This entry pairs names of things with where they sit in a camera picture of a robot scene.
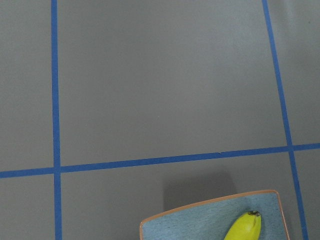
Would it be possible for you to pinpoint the square blue ceramic plate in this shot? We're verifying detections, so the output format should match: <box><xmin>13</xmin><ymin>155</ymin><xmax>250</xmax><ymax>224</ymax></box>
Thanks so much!
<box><xmin>139</xmin><ymin>189</ymin><xmax>290</xmax><ymax>240</ymax></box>

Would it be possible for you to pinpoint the yellow banana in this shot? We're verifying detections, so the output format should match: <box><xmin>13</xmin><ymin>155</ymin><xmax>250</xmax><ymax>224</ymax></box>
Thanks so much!
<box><xmin>224</xmin><ymin>210</ymin><xmax>262</xmax><ymax>240</ymax></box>

